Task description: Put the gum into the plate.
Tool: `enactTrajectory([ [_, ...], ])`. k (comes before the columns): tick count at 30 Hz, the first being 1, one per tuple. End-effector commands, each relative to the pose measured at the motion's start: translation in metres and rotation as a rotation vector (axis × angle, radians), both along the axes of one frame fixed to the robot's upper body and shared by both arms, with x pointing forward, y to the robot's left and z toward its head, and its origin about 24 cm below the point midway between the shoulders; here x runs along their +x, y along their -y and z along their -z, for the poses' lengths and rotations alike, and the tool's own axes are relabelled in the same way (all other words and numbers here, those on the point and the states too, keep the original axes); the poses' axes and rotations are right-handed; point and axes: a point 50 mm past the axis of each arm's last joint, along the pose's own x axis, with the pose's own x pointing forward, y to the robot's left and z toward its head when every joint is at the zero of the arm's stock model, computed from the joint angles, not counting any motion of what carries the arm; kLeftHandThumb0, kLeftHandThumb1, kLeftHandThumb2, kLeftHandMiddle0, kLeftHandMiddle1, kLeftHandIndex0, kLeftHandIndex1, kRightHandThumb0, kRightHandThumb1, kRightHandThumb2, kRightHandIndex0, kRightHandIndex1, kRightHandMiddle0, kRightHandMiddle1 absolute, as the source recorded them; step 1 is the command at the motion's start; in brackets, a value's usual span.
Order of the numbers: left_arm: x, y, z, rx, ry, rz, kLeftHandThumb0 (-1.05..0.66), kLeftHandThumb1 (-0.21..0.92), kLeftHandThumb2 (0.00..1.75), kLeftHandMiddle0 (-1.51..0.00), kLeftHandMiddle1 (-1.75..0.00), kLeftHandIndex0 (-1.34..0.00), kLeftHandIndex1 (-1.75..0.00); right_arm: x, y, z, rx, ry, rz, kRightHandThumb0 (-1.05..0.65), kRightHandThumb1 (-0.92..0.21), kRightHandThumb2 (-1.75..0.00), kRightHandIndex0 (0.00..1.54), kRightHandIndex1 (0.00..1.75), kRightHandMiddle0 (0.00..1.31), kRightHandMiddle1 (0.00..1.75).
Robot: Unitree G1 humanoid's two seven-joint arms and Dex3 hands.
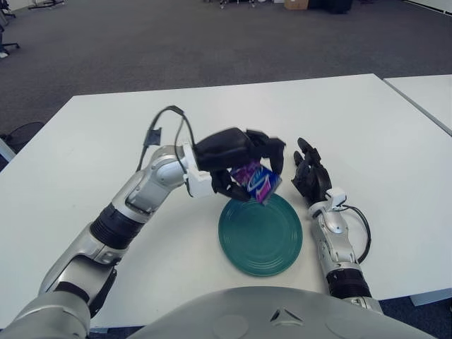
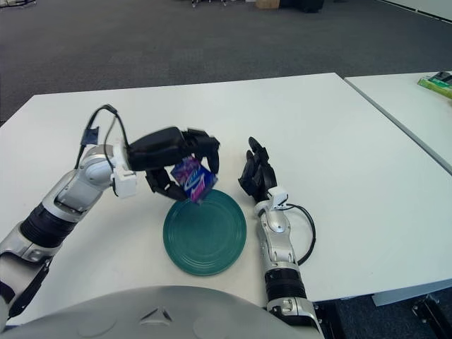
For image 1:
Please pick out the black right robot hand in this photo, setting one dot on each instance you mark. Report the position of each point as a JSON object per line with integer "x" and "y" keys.
{"x": 314, "y": 176}

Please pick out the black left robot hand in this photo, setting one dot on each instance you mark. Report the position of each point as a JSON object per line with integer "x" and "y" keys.
{"x": 222, "y": 148}

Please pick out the purple blue gum pack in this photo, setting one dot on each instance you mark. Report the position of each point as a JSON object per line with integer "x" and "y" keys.
{"x": 259, "y": 183}

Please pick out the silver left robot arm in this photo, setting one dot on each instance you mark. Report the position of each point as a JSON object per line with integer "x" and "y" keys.
{"x": 152, "y": 183}

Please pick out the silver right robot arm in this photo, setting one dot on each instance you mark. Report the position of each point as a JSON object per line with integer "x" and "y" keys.
{"x": 333, "y": 243}

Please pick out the green round plate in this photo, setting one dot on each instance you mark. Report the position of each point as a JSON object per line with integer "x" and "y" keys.
{"x": 259, "y": 240}

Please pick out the black chair wheels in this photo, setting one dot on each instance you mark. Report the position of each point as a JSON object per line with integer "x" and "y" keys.
{"x": 233, "y": 3}

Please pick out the silver robot torso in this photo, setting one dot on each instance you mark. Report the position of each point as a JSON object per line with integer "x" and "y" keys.
{"x": 229, "y": 312}

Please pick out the brown cardboard box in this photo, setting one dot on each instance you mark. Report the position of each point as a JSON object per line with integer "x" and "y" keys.
{"x": 296, "y": 4}

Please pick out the black cabinet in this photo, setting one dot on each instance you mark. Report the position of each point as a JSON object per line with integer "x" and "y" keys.
{"x": 330, "y": 6}

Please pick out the black round floor object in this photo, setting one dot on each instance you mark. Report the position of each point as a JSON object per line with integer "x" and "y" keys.
{"x": 26, "y": 134}

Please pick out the white board edge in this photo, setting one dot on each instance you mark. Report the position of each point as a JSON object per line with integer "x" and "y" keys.
{"x": 6, "y": 150}

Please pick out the white table frame bracket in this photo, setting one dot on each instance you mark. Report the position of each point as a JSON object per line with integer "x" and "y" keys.
{"x": 431, "y": 298}

